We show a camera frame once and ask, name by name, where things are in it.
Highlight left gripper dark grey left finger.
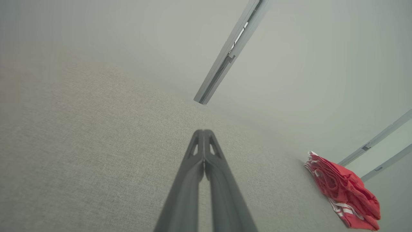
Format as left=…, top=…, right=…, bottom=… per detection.
left=154, top=130, right=205, bottom=232

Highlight red shorts with white trim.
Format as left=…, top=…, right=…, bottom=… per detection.
left=304, top=151, right=381, bottom=221

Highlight grey metal slotted post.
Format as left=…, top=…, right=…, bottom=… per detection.
left=193, top=0, right=271, bottom=105

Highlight grey fabric sofa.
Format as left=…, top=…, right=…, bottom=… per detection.
left=0, top=42, right=364, bottom=232

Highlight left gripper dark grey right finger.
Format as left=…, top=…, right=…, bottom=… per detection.
left=204, top=130, right=258, bottom=232

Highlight red white striped shirt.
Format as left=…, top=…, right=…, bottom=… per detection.
left=328, top=197, right=381, bottom=231

